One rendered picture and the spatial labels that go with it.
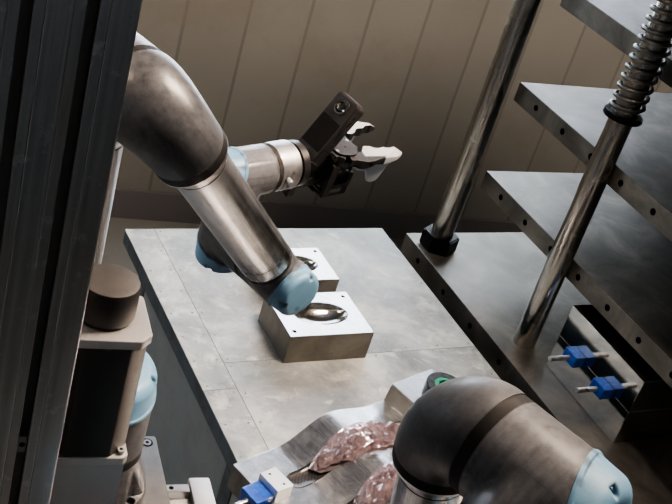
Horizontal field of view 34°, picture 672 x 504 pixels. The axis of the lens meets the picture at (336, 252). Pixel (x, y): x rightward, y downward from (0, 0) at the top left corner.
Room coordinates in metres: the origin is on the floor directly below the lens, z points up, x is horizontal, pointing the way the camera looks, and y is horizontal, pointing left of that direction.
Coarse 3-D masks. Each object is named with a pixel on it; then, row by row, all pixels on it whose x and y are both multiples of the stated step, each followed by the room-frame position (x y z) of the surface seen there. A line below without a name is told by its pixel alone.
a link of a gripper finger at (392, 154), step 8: (368, 152) 1.59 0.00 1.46; (376, 152) 1.60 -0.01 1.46; (384, 152) 1.61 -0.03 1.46; (392, 152) 1.62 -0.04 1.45; (400, 152) 1.65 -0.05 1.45; (392, 160) 1.62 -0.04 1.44; (368, 168) 1.60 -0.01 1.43; (376, 168) 1.61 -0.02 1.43; (384, 168) 1.62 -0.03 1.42; (368, 176) 1.61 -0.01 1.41; (376, 176) 1.62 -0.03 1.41
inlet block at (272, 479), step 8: (264, 472) 1.46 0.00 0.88; (272, 472) 1.47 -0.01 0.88; (280, 472) 1.48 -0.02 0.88; (264, 480) 1.45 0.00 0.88; (272, 480) 1.45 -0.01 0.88; (280, 480) 1.46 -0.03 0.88; (288, 480) 1.46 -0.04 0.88; (248, 488) 1.43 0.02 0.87; (256, 488) 1.43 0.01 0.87; (264, 488) 1.44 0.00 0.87; (272, 488) 1.44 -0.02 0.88; (280, 488) 1.44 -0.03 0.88; (288, 488) 1.45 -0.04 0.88; (240, 496) 1.42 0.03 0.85; (248, 496) 1.41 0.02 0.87; (256, 496) 1.41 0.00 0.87; (264, 496) 1.42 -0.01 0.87; (272, 496) 1.43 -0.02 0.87; (280, 496) 1.44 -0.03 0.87; (288, 496) 1.45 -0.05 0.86
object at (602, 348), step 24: (576, 312) 2.20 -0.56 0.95; (576, 336) 2.18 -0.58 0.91; (600, 336) 2.13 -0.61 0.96; (600, 360) 2.10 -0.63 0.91; (624, 360) 2.05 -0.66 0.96; (576, 384) 2.13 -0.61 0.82; (624, 384) 2.03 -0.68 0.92; (648, 384) 2.00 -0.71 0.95; (600, 408) 2.05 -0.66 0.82; (624, 408) 2.01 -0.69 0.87; (648, 408) 2.02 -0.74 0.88; (624, 432) 2.00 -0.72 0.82; (648, 432) 2.05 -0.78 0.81
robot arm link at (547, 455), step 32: (512, 416) 0.85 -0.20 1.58; (544, 416) 0.87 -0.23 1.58; (480, 448) 0.83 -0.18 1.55; (512, 448) 0.82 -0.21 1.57; (544, 448) 0.82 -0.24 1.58; (576, 448) 0.83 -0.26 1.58; (480, 480) 0.81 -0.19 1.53; (512, 480) 0.80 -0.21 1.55; (544, 480) 0.80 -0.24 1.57; (576, 480) 0.79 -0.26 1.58; (608, 480) 0.80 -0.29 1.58
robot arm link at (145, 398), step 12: (144, 360) 1.17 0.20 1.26; (144, 372) 1.15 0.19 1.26; (156, 372) 1.17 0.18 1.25; (144, 384) 1.13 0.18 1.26; (156, 384) 1.15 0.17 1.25; (144, 396) 1.12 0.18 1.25; (144, 408) 1.12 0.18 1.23; (132, 420) 1.11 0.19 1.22; (144, 420) 1.13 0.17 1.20; (132, 432) 1.11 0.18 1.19; (144, 432) 1.14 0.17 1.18; (132, 444) 1.11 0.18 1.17; (132, 456) 1.12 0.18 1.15
